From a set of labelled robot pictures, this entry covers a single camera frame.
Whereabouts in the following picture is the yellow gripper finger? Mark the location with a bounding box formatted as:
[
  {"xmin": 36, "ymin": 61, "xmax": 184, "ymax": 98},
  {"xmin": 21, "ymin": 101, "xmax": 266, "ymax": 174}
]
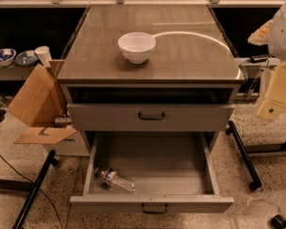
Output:
[
  {"xmin": 248, "ymin": 20, "xmax": 273, "ymax": 46},
  {"xmin": 256, "ymin": 62, "xmax": 286, "ymax": 121}
]

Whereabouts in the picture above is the clear plastic water bottle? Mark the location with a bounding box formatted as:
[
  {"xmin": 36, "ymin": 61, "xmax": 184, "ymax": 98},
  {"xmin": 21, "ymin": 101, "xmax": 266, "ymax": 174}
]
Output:
[{"xmin": 94, "ymin": 168, "xmax": 136, "ymax": 194}]

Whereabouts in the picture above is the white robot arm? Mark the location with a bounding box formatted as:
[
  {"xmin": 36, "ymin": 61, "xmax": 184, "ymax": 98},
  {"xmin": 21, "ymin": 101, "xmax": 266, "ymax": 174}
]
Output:
[{"xmin": 248, "ymin": 2, "xmax": 286, "ymax": 121}]

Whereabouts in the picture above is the grey drawer cabinet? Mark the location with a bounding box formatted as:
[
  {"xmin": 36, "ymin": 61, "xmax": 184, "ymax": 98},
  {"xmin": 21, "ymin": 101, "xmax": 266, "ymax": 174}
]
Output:
[{"xmin": 58, "ymin": 5, "xmax": 244, "ymax": 132}]

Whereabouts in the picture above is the grey open middle drawer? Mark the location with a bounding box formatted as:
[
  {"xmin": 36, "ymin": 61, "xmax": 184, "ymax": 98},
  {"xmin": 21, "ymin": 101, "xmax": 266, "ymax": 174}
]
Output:
[{"xmin": 71, "ymin": 132, "xmax": 234, "ymax": 214}]

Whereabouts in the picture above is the grey upper drawer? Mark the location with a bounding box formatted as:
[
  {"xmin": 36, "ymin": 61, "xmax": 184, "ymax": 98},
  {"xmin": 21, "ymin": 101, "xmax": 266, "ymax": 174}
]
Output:
[{"xmin": 68, "ymin": 104, "xmax": 234, "ymax": 132}]

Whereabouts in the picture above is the black power adapter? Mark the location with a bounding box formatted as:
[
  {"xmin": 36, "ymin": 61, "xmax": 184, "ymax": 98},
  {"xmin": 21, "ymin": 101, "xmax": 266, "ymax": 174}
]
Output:
[{"xmin": 250, "ymin": 54, "xmax": 270, "ymax": 63}]

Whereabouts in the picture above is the black right stand leg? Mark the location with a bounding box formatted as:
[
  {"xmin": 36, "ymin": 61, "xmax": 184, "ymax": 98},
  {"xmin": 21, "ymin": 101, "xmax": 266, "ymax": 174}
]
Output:
[{"xmin": 226, "ymin": 120, "xmax": 261, "ymax": 191}]

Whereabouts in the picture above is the black stand leg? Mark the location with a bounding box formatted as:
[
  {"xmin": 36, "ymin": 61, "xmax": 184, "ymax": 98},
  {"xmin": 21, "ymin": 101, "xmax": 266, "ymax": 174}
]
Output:
[
  {"xmin": 226, "ymin": 120, "xmax": 261, "ymax": 191},
  {"xmin": 12, "ymin": 151, "xmax": 57, "ymax": 229}
]

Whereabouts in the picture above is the white ceramic bowl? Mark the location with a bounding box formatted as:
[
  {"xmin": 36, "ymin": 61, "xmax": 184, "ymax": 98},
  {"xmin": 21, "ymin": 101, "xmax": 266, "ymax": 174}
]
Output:
[{"xmin": 118, "ymin": 31, "xmax": 156, "ymax": 64}]

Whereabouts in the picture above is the black caster wheel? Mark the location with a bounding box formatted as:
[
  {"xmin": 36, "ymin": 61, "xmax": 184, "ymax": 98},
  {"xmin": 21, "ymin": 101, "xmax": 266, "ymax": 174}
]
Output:
[{"xmin": 271, "ymin": 215, "xmax": 286, "ymax": 229}]

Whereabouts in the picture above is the white paper cup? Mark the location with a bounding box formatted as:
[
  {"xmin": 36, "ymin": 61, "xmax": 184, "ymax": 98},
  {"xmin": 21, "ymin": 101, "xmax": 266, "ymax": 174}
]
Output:
[{"xmin": 35, "ymin": 46, "xmax": 51, "ymax": 66}]

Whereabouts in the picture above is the brown cardboard box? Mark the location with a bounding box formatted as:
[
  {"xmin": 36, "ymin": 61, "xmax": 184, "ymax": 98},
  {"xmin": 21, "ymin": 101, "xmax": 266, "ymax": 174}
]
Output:
[{"xmin": 8, "ymin": 64, "xmax": 90, "ymax": 156}]

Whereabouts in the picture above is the blue patterned bowl right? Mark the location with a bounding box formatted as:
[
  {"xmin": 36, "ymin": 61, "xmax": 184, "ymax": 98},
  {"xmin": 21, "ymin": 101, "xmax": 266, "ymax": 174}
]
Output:
[{"xmin": 14, "ymin": 51, "xmax": 39, "ymax": 67}]

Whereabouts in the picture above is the blue patterned bowl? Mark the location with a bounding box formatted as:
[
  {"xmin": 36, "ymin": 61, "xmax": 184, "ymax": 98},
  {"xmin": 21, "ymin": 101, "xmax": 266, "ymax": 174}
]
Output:
[
  {"xmin": 14, "ymin": 51, "xmax": 39, "ymax": 67},
  {"xmin": 0, "ymin": 49, "xmax": 16, "ymax": 67}
]

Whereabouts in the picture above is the black left stand leg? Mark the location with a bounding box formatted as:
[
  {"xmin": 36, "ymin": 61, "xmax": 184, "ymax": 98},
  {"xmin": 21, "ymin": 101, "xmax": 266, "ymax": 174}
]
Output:
[{"xmin": 12, "ymin": 151, "xmax": 57, "ymax": 229}]

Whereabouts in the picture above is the blue patterned bowl left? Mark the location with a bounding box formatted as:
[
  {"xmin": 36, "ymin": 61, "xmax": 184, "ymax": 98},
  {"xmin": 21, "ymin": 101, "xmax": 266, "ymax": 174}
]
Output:
[{"xmin": 0, "ymin": 49, "xmax": 16, "ymax": 67}]

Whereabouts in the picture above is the grey side shelf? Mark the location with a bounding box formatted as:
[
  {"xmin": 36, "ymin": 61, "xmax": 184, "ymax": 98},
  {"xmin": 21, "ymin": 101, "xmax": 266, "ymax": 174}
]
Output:
[{"xmin": 0, "ymin": 65, "xmax": 34, "ymax": 81}]

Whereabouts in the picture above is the black floor cable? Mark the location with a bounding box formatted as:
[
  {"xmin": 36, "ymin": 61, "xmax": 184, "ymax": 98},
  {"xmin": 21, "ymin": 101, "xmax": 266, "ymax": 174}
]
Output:
[{"xmin": 0, "ymin": 142, "xmax": 65, "ymax": 229}]

